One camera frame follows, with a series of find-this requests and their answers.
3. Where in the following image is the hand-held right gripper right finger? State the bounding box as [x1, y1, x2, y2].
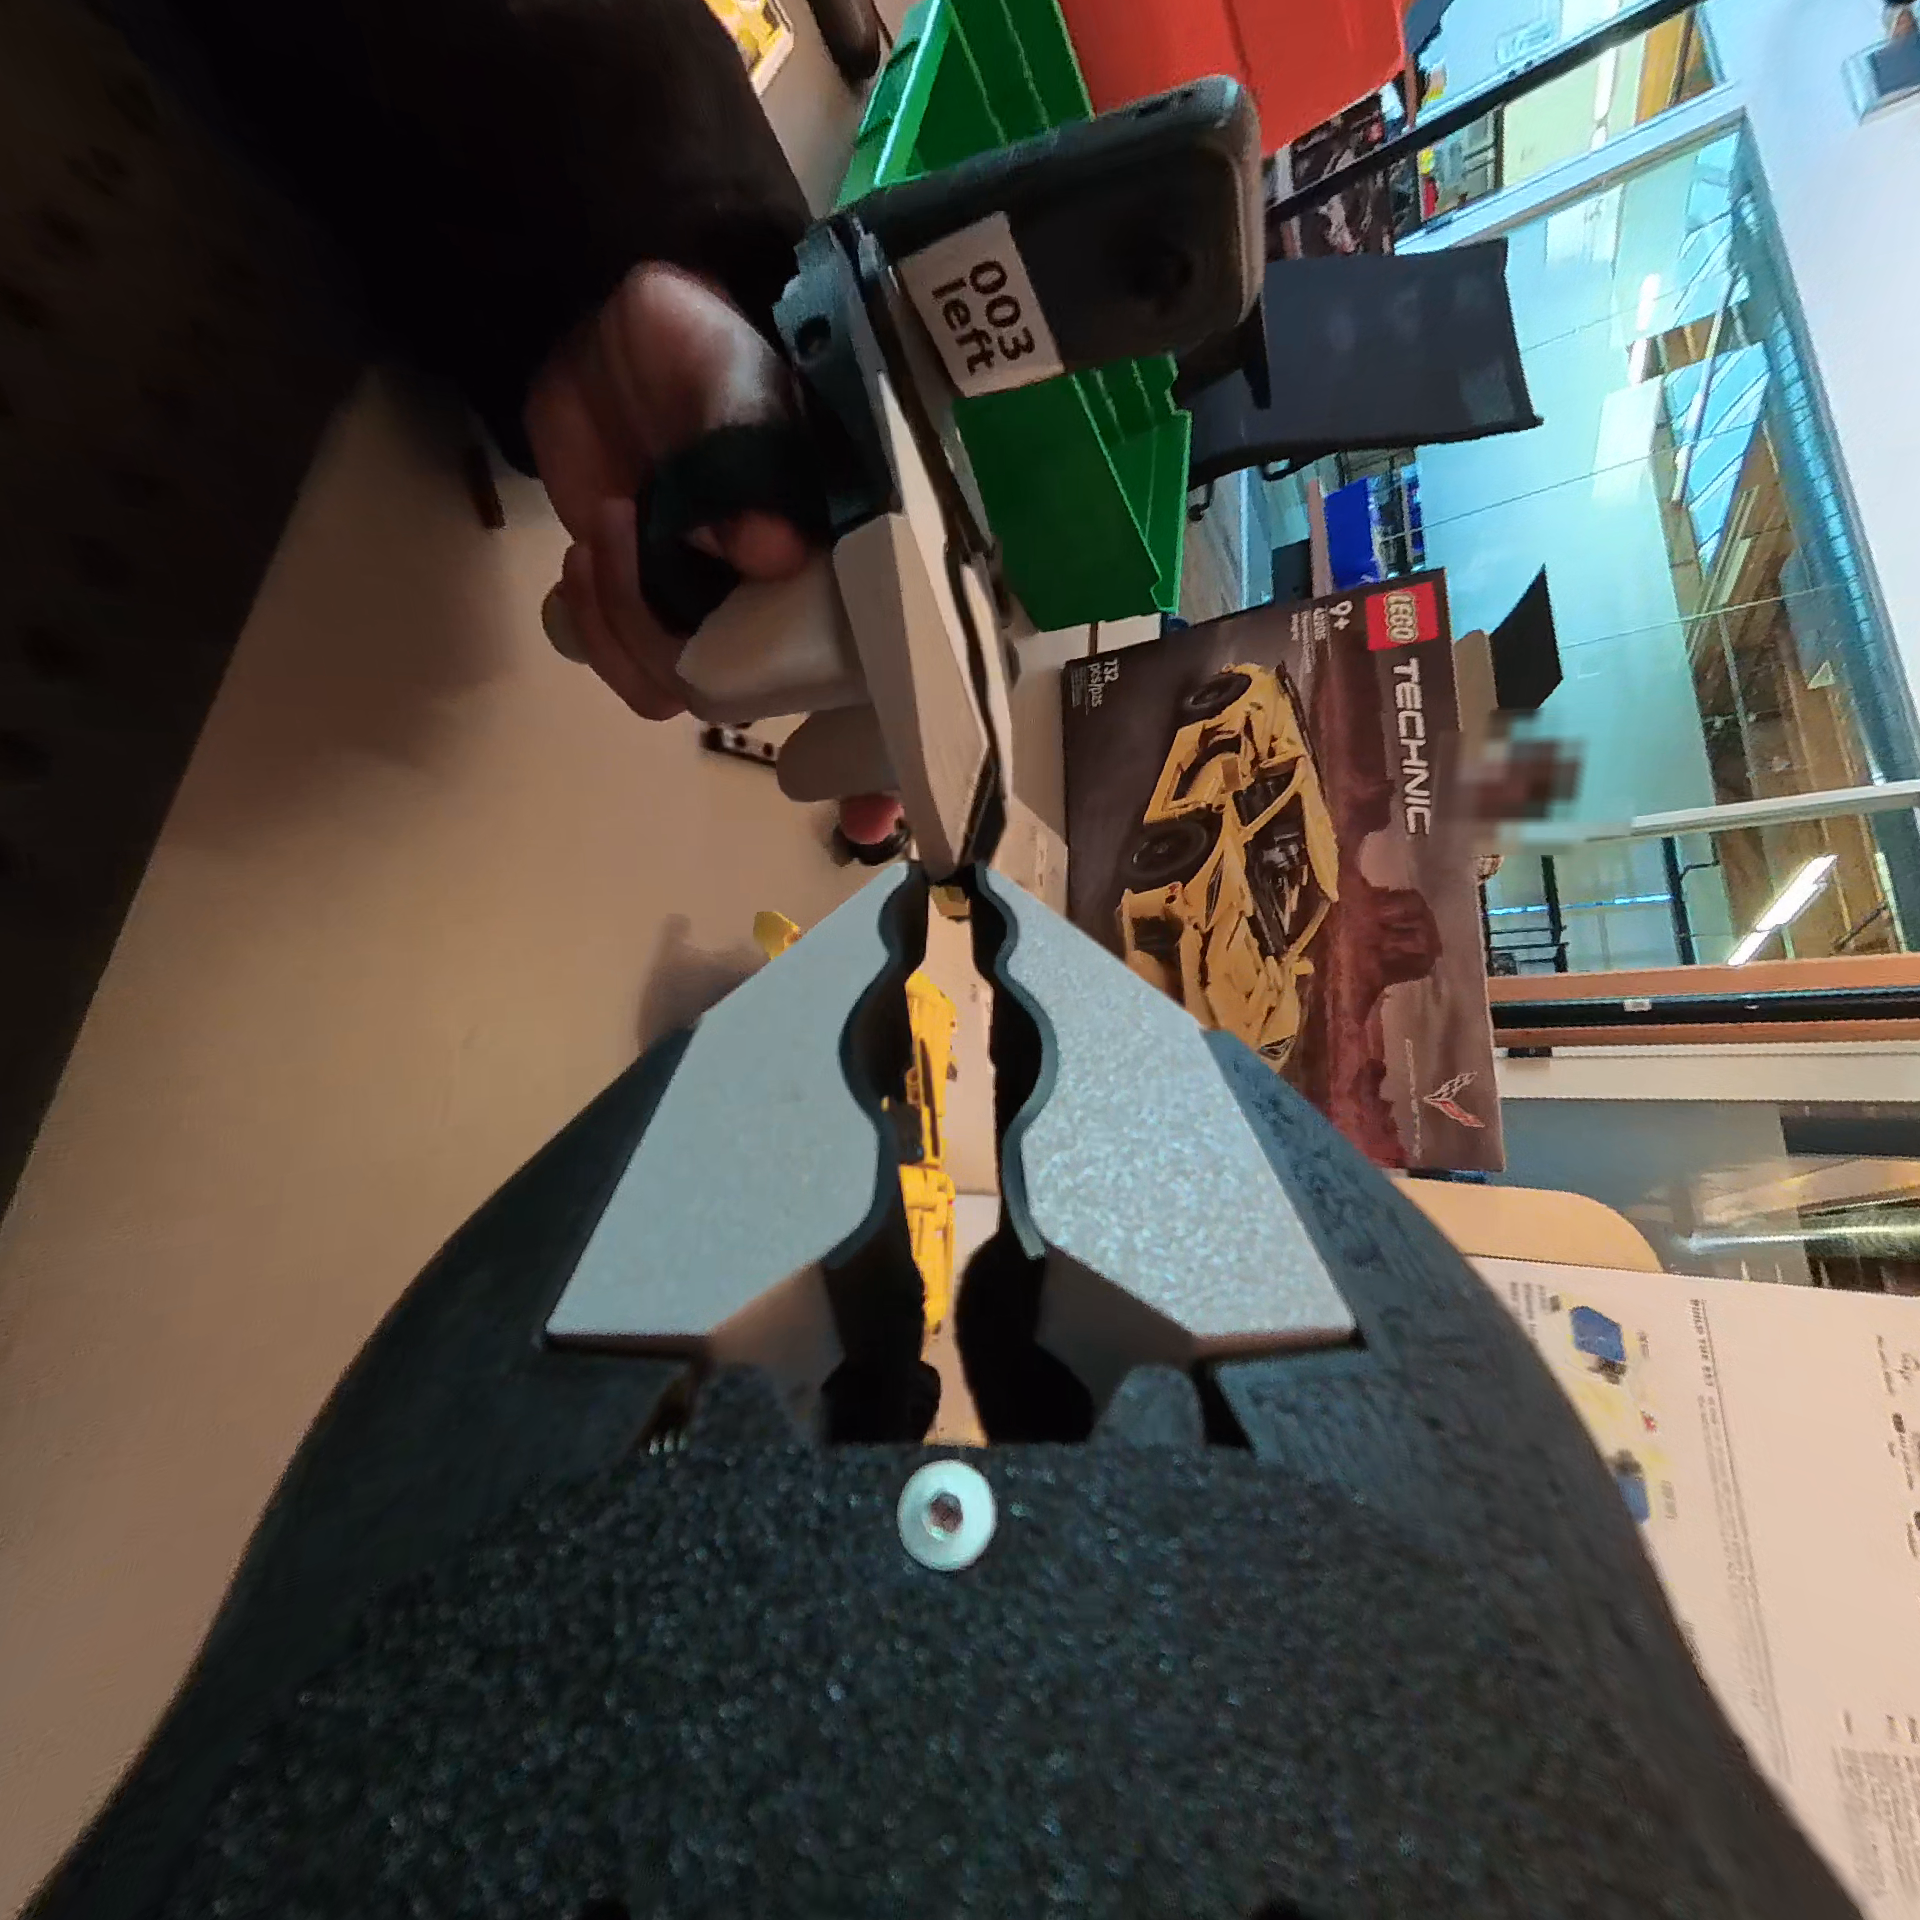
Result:
[959, 865, 1363, 1444]

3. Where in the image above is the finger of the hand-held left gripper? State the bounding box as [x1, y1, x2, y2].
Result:
[831, 509, 1003, 880]
[961, 554, 1030, 869]

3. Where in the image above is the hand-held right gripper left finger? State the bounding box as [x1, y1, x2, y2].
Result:
[547, 865, 939, 1444]

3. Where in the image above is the instruction booklet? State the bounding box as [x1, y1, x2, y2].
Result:
[932, 808, 1087, 1193]

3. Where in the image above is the yellow toy brick car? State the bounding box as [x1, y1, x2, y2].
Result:
[750, 908, 962, 1344]

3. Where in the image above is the person's left forearm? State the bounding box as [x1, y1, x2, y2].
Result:
[0, 0, 811, 481]

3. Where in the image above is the grey desk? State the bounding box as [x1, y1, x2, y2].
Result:
[0, 0, 1203, 1892]

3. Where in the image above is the person's left hand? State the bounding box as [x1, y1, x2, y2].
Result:
[521, 262, 905, 869]

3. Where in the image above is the red storage bin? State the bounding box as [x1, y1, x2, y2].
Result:
[1056, 0, 1412, 153]

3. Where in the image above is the green storage bin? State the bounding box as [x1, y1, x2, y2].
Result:
[833, 0, 1194, 632]

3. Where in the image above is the toy car box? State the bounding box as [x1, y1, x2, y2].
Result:
[1063, 567, 1507, 1174]

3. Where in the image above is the black office chair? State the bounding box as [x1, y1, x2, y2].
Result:
[1178, 237, 1547, 488]

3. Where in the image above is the black floor lamp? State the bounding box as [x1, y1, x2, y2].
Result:
[1266, 0, 1713, 204]

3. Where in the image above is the white paper notice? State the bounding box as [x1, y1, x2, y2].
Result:
[1478, 1257, 1920, 1920]

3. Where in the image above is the perforated grey panel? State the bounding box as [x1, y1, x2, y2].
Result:
[0, 0, 394, 1215]

